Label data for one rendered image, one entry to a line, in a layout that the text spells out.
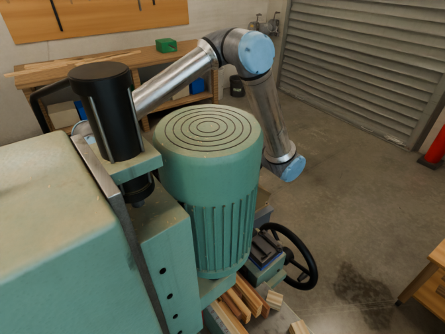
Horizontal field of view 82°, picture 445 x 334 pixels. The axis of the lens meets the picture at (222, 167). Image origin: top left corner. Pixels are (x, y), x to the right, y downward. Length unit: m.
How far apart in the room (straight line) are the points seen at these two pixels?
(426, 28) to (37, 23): 3.87
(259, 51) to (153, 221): 0.64
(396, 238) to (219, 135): 2.23
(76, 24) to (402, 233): 3.78
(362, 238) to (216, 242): 1.98
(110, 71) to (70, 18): 3.29
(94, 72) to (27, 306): 0.22
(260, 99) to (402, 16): 2.68
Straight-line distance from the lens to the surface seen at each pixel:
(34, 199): 0.32
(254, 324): 0.86
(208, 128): 0.40
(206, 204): 0.39
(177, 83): 0.91
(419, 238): 2.62
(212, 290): 0.71
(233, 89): 4.25
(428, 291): 2.09
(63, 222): 0.28
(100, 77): 0.29
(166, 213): 0.39
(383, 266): 2.29
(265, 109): 0.99
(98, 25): 3.63
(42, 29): 3.58
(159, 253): 0.40
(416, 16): 3.45
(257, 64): 0.86
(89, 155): 0.36
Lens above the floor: 1.71
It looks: 39 degrees down
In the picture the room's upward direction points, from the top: straight up
